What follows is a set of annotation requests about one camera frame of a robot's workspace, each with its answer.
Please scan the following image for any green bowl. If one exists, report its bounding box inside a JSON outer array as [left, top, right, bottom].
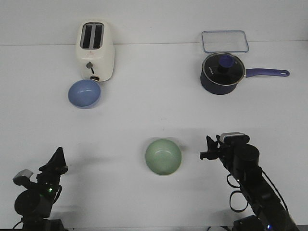
[[145, 139, 182, 176]]

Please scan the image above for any blue bowl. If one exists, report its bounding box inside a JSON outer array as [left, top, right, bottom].
[[67, 79, 102, 109]]

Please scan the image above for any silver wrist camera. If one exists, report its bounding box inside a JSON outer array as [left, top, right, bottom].
[[13, 169, 33, 186], [219, 132, 250, 144]]

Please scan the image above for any glass pot lid blue knob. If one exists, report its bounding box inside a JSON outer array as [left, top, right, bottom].
[[202, 52, 245, 86]]

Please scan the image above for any dark blue saucepan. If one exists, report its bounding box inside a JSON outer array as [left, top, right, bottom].
[[200, 64, 290, 95]]

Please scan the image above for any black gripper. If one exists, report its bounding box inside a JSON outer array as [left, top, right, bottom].
[[199, 135, 229, 162], [37, 147, 68, 193]]

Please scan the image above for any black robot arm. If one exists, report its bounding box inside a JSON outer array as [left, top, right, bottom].
[[200, 132, 298, 231], [13, 147, 68, 231]]

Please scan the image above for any cream two-slot toaster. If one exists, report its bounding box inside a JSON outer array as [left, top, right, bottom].
[[75, 20, 115, 82]]

